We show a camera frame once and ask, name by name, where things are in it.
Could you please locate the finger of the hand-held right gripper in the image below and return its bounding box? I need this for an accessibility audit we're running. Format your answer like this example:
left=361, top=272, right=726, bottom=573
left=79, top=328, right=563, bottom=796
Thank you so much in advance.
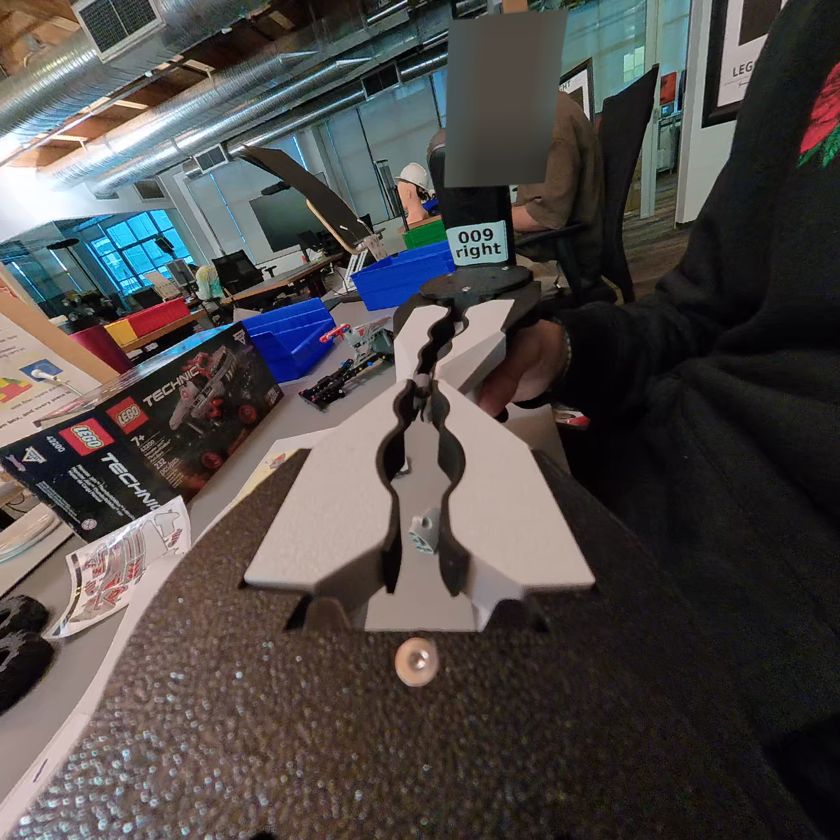
left=392, top=305, right=462, bottom=395
left=435, top=297, right=517, bottom=399

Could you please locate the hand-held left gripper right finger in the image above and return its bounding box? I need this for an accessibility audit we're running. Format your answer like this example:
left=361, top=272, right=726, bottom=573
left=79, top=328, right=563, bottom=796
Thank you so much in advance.
left=427, top=379, right=597, bottom=630

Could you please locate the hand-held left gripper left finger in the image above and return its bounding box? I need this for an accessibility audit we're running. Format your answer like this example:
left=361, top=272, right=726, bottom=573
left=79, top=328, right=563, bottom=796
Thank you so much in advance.
left=243, top=378, right=422, bottom=618

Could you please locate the small grey toy part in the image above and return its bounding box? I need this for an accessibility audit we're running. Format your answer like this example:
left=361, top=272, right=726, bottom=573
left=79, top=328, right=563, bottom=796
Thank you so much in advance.
left=408, top=375, right=439, bottom=422

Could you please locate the person's right forearm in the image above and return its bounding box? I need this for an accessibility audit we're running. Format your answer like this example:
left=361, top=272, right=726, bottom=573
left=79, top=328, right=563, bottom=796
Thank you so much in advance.
left=554, top=276, right=729, bottom=411

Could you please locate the grey desk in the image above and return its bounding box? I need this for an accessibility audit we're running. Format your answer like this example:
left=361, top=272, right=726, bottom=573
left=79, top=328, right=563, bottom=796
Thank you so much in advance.
left=0, top=289, right=573, bottom=840

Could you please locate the person's right hand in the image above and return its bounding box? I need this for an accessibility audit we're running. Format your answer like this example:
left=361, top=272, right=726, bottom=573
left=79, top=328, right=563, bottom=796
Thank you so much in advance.
left=477, top=319, right=573, bottom=422

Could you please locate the green plastic bin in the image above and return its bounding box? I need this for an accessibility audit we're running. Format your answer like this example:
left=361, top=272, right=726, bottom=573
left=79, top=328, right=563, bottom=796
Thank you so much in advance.
left=402, top=218, right=448, bottom=251

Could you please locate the mannequin head with hard hat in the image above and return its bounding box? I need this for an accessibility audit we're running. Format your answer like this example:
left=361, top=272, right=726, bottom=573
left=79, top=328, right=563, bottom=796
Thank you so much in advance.
left=395, top=162, right=434, bottom=221

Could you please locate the blue plastic bin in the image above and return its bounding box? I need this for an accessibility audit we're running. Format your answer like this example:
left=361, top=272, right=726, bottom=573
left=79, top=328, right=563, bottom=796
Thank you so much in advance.
left=352, top=241, right=458, bottom=312
left=241, top=297, right=337, bottom=385

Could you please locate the white printed paper sheet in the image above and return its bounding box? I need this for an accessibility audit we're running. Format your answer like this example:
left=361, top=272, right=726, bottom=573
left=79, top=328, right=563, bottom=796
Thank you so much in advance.
left=0, top=438, right=312, bottom=834

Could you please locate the partly built toy vehicle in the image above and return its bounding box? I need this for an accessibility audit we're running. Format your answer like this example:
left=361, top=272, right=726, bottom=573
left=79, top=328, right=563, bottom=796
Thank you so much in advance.
left=298, top=318, right=396, bottom=413

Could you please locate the light grey toy connector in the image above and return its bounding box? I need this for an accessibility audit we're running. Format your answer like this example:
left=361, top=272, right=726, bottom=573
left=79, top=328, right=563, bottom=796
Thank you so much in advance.
left=407, top=506, right=441, bottom=556

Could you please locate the small framed poster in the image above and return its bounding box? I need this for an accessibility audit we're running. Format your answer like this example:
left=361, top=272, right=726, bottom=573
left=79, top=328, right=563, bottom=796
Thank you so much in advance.
left=557, top=57, right=597, bottom=123

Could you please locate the black office chair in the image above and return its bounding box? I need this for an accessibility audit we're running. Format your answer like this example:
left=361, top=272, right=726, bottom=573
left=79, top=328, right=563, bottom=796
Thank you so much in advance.
left=517, top=63, right=661, bottom=307

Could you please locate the black curved panel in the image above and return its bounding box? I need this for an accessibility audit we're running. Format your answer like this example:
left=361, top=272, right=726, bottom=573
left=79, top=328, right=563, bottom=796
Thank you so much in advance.
left=239, top=145, right=370, bottom=255

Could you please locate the black toy set box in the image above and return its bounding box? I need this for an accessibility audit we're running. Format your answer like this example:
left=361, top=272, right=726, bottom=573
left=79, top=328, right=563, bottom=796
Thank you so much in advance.
left=0, top=322, right=285, bottom=543

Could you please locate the toy sticker sheet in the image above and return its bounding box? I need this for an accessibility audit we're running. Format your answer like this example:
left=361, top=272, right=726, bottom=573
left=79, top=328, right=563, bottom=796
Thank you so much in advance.
left=49, top=495, right=193, bottom=639

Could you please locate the person's black hoodie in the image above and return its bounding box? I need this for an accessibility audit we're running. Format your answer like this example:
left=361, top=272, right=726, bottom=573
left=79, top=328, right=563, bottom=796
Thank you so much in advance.
left=561, top=0, right=840, bottom=840

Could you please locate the red plastic bin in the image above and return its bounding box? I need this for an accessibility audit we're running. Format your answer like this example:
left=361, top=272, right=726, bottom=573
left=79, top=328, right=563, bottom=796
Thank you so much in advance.
left=104, top=298, right=193, bottom=350

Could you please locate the dark red bucket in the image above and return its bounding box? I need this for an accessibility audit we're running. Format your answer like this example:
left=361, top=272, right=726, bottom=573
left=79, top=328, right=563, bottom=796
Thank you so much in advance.
left=68, top=324, right=133, bottom=376

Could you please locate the clear plastic dish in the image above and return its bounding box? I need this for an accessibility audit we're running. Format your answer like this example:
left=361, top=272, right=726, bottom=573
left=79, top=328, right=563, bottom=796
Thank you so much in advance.
left=0, top=501, right=74, bottom=567

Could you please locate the large framed poster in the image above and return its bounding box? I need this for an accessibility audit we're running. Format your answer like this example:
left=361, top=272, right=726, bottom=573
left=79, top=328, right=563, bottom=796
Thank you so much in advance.
left=700, top=0, right=790, bottom=130

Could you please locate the black toy tyre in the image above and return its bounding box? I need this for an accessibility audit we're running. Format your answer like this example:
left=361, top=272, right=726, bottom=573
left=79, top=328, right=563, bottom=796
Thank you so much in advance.
left=0, top=631, right=58, bottom=714
left=0, top=593, right=51, bottom=635

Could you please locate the wooden board with poster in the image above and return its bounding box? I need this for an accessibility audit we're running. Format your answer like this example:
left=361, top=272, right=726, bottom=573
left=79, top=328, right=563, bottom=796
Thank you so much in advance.
left=0, top=262, right=104, bottom=455

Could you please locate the dark wall screen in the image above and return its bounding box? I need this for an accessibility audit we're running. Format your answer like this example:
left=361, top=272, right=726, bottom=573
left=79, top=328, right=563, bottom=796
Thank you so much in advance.
left=248, top=189, right=330, bottom=255

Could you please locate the silver ventilation duct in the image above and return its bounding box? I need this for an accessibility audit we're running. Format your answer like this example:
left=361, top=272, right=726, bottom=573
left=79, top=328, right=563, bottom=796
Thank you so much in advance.
left=38, top=48, right=448, bottom=193
left=0, top=0, right=424, bottom=140

